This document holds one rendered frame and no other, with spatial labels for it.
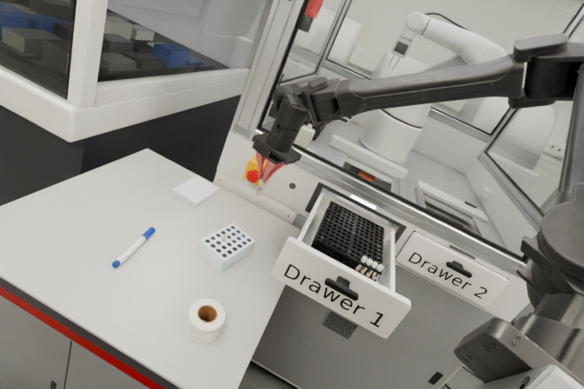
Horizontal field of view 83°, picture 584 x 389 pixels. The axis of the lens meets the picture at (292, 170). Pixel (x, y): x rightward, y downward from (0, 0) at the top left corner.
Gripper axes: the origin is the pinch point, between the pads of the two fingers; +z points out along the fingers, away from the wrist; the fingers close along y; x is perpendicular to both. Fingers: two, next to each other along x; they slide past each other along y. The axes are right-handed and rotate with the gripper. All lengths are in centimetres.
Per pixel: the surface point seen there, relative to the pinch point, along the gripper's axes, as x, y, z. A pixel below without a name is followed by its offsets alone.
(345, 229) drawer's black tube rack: -17.0, -20.3, 8.2
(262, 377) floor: -30, -23, 98
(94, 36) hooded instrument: 11, 53, -9
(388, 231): -35.0, -29.5, 10.1
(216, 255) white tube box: 9.8, -1.9, 18.7
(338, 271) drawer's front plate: 2.5, -26.0, 5.6
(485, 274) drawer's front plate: -39, -57, 6
